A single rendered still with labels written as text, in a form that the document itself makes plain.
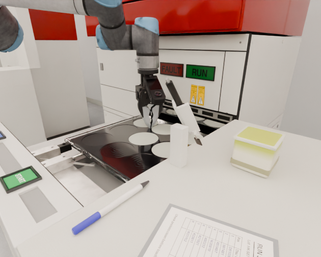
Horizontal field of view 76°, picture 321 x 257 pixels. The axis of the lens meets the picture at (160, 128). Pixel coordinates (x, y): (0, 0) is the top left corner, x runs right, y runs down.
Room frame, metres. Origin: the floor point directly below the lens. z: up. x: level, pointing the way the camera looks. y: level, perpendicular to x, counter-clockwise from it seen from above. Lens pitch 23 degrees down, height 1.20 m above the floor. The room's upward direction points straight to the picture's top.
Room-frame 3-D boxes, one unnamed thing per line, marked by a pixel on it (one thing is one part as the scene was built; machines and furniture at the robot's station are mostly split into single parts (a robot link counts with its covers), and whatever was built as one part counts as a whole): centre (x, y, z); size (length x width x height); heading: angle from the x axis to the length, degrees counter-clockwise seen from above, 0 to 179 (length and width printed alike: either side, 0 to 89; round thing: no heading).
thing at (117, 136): (0.62, 0.06, 0.90); 0.34 x 0.34 x 0.01; 47
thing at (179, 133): (0.37, -0.05, 1.03); 0.06 x 0.04 x 0.13; 137
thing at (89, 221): (0.24, 0.07, 0.97); 0.14 x 0.01 x 0.01; 139
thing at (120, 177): (0.49, 0.18, 0.90); 0.38 x 0.01 x 0.01; 47
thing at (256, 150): (0.36, -0.19, 1.00); 0.07 x 0.07 x 0.07; 49
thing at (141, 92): (0.73, 0.05, 1.05); 0.09 x 0.08 x 0.12; 20
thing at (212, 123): (0.78, -0.08, 0.89); 0.44 x 0.02 x 0.10; 47
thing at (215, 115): (0.79, -0.08, 0.96); 0.44 x 0.01 x 0.02; 47
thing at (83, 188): (0.41, 0.22, 0.87); 0.36 x 0.08 x 0.03; 47
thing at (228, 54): (0.92, 0.04, 1.02); 0.82 x 0.03 x 0.40; 47
